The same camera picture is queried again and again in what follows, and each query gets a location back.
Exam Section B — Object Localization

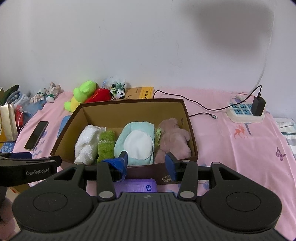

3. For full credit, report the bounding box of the dark green knitted cloth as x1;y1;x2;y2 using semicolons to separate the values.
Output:
97;130;116;163

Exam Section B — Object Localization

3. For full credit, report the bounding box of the white fluffy towel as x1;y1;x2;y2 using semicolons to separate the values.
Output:
74;125;107;165

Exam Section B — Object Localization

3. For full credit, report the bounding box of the pink plush bear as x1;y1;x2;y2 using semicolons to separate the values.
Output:
154;118;191;164

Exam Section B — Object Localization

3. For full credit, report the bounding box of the light blue plush cushion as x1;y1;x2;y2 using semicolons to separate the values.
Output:
114;121;154;166

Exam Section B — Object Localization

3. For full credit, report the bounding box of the neon green mesh sponge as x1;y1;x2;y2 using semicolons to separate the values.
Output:
154;128;163;148

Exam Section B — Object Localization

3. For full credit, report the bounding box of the gloved left hand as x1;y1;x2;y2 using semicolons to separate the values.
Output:
1;198;20;240

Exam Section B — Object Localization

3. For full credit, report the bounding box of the black smartphone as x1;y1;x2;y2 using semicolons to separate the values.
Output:
25;121;49;151

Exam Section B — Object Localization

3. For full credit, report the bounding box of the purple tissue pack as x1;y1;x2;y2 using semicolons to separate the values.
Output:
114;179;157;197

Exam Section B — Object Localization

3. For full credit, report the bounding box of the yellow white paper bag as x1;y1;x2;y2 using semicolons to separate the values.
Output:
1;104;18;142

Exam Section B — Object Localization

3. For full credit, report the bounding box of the brown cardboard box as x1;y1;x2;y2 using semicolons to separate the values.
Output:
50;98;199;185

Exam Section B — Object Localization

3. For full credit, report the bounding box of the pink patterned bedsheet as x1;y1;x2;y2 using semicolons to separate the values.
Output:
12;87;296;239

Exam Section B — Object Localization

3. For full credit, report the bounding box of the red plush toy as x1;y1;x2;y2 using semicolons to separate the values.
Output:
84;88;112;103

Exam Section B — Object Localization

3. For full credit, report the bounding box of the white power strip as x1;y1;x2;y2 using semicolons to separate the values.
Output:
226;103;265;123

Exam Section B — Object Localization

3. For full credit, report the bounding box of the yellow cardboard box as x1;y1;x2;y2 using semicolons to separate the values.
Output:
125;87;154;99

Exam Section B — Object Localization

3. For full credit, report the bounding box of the green yellow plush dinosaur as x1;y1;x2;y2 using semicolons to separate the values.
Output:
64;80;97;113

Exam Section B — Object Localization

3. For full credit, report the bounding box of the panda plush toy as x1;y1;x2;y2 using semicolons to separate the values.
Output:
102;76;126;99

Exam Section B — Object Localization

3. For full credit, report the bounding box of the white green plush toy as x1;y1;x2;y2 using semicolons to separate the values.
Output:
30;82;64;103

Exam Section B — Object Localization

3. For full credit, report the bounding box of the black charger adapter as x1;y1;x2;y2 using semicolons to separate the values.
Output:
251;93;266;116

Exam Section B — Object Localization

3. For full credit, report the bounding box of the black charging cable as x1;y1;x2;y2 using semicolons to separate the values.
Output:
152;85;263;120

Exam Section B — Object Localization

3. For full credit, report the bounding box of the white wall cable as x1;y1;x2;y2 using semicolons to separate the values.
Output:
250;0;278;93

